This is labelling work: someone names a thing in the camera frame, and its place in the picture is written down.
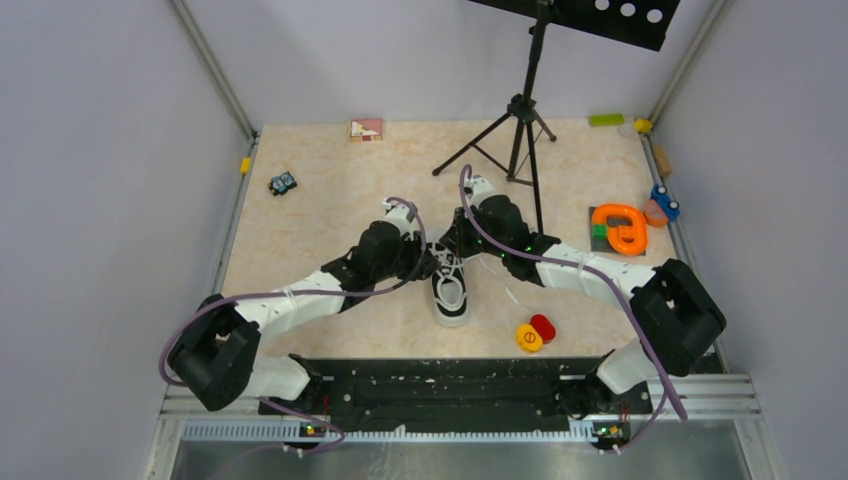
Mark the black tripod stand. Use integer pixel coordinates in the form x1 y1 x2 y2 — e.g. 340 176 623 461
432 1 557 233

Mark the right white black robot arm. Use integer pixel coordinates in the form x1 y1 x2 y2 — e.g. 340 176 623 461
440 194 726 377

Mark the blue toy car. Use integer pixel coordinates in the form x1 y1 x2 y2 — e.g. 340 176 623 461
651 184 680 222

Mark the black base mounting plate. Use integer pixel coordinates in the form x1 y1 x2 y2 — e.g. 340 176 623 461
272 357 654 433

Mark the white shoelace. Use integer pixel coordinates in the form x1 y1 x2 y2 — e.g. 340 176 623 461
460 255 533 314

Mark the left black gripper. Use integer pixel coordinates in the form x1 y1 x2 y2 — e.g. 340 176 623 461
373 230 441 282

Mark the red plastic cylinder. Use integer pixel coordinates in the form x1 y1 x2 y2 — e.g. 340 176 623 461
530 314 557 344

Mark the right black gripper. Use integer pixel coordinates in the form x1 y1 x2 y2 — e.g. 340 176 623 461
440 205 508 260

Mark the small blue black toy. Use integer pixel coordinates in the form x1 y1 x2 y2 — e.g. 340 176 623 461
268 171 298 196

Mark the black perforated stand tray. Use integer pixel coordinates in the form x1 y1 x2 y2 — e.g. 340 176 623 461
476 0 680 52

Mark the orange translucent cup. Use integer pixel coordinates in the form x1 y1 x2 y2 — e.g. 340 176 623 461
643 199 669 228

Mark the yellow plastic cylinder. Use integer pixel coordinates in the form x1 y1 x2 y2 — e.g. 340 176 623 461
515 323 544 353

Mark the purple cable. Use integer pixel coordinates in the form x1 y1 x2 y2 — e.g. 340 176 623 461
158 195 429 458
457 164 689 452

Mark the white slotted cable duct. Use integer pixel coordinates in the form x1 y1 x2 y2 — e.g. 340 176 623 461
182 420 597 443

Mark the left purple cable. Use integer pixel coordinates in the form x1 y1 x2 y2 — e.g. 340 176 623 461
158 195 429 458

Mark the dark grey square plate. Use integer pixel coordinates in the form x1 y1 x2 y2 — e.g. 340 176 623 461
588 206 647 258

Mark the pink tangram puzzle box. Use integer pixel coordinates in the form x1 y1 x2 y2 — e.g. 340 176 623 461
349 118 383 142

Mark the small green block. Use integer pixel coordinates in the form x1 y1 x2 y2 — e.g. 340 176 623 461
591 224 608 238

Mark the wooden block on frame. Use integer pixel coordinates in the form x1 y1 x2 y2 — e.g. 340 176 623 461
652 145 673 178

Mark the green rectangular block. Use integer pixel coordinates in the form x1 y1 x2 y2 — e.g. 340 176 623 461
587 113 626 127

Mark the black white canvas sneaker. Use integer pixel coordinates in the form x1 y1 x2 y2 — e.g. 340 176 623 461
428 228 469 328

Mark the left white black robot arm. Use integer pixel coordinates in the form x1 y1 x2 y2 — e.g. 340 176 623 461
160 220 434 414

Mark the yellow corner block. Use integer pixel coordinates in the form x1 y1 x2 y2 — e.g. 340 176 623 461
633 118 654 134

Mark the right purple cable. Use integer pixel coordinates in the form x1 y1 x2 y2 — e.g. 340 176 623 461
457 164 689 452

